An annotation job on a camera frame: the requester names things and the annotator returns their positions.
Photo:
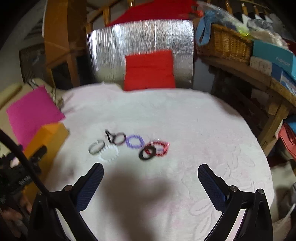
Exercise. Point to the white patterned box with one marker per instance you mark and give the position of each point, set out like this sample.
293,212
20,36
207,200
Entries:
260,66

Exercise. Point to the wooden chair frame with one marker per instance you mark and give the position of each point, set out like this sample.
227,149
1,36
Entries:
57,34

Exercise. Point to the wicker basket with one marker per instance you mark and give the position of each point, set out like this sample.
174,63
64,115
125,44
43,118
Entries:
225,44

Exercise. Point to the patterned cloth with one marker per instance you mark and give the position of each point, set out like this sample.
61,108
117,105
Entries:
56,98

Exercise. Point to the silver foil panel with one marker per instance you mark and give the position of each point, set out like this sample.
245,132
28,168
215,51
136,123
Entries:
141,38

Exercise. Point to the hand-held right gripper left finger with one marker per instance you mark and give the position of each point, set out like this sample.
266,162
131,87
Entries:
90,185

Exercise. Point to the clear plastic bag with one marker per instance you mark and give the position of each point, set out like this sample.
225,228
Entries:
229,15

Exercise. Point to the teal cardboard box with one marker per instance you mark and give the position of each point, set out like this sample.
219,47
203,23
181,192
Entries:
272,54

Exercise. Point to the wooden shelf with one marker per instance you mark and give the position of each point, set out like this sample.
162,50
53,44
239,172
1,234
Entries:
272,92

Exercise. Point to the person's left hand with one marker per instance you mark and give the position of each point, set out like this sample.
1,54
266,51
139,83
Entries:
9,216

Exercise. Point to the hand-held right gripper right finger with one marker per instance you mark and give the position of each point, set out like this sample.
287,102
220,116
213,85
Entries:
211,188

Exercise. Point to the blue cloth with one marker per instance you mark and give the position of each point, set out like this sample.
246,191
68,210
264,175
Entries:
204,25

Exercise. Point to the red bag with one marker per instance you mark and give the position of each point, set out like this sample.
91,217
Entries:
288,139

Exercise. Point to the red cloth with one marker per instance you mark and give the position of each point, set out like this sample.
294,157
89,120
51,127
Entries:
152,10

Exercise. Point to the pink cushion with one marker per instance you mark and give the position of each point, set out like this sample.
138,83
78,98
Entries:
32,111

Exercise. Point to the red cushion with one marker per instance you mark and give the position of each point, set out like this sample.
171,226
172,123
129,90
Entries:
149,70

